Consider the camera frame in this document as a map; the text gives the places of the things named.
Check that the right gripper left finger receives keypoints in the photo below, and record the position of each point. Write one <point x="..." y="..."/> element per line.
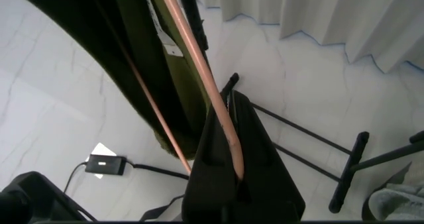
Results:
<point x="208" y="184"/>

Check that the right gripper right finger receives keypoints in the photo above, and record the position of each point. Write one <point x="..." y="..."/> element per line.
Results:
<point x="268" y="191"/>

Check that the pink clothes hanger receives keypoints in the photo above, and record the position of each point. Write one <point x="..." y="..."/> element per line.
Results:
<point x="202" y="68"/>

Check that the green printed shirt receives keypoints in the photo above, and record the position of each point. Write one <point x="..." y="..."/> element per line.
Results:
<point x="132" y="35"/>

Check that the black clothes rack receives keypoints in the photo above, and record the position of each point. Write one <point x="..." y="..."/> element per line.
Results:
<point x="351" y="164"/>

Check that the white laundry basket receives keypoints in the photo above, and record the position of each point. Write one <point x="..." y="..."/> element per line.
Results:
<point x="415" y="174"/>

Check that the black power adapter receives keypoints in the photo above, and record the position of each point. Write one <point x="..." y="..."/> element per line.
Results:
<point x="106" y="165"/>

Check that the white curtain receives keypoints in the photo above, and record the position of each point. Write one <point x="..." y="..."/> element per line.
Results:
<point x="331" y="8"/>

